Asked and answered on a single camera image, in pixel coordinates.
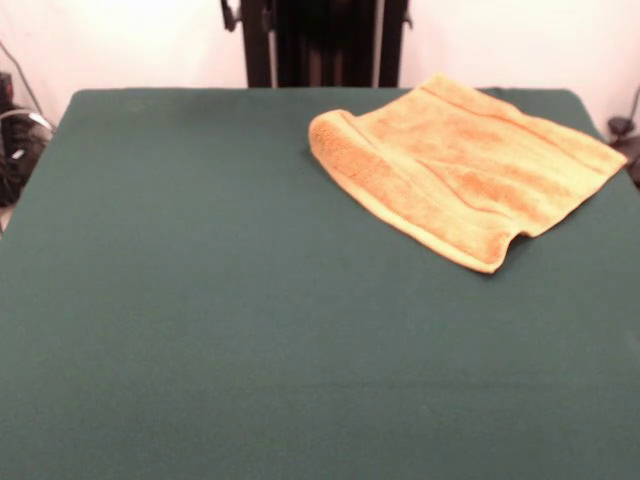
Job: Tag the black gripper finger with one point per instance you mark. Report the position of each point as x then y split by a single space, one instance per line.
229 15
265 16

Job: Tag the tan terry towel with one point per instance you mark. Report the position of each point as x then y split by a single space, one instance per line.
450 175

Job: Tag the black floor equipment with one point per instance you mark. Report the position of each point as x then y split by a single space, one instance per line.
620 125
20 165

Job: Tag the dark green table cloth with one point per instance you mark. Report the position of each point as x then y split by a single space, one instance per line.
150 300

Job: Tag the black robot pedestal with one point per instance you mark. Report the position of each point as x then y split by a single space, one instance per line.
300 50

